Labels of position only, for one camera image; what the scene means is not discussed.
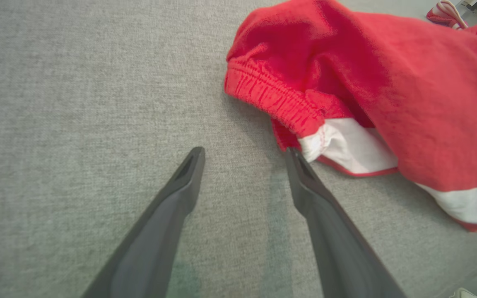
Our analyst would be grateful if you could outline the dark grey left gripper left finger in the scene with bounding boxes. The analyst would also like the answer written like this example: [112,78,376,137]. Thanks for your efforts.
[81,147,206,298]

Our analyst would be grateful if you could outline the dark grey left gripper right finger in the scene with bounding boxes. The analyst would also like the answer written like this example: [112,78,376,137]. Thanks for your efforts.
[285,147,407,298]

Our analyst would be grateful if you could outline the red white sports shorts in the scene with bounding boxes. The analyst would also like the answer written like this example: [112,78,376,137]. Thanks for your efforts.
[224,0,477,232]

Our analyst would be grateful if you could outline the red white striped garment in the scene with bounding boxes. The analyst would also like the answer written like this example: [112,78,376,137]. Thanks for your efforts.
[426,0,469,30]

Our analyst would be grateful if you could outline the grey fabric sofa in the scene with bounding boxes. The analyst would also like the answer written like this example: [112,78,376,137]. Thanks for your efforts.
[0,0,477,298]

